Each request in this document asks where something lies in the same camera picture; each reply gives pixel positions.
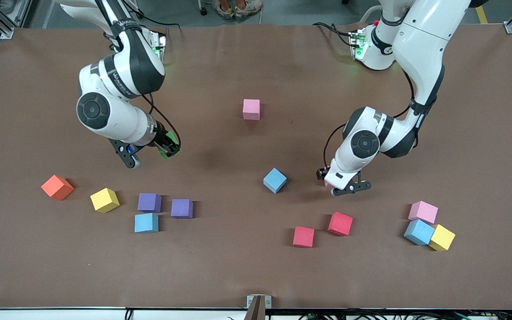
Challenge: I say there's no metal clamp bracket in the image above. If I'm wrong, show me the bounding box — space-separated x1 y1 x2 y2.
247 295 272 320

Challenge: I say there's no red foam block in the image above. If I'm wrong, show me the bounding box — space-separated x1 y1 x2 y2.
328 212 353 236
293 226 315 248

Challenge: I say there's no black right base cable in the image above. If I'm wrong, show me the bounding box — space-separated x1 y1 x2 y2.
136 11 181 30

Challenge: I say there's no blue foam block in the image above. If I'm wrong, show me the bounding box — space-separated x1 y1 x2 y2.
263 168 288 194
134 213 159 234
404 219 436 246

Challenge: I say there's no black base cable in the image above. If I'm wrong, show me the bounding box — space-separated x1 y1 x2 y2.
136 11 181 30
312 21 355 47

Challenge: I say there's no purple foam block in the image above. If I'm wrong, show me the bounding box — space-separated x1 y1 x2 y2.
137 193 162 213
171 198 194 219

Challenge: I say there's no orange foam block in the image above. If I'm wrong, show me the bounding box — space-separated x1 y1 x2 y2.
41 175 75 201

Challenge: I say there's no green foam block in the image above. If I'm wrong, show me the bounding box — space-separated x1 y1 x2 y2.
157 132 182 160

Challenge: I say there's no black left base cable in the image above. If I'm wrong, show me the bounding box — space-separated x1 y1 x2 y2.
312 21 355 47

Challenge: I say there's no brown paper table cover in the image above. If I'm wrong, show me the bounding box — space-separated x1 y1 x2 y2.
0 23 512 310

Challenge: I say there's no yellow foam block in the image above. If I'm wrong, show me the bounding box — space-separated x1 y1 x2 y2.
90 188 120 214
429 224 456 252

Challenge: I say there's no grey sneaker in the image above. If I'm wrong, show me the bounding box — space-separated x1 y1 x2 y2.
213 0 236 23
235 0 263 24

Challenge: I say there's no white hose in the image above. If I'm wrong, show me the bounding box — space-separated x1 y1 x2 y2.
360 8 383 24

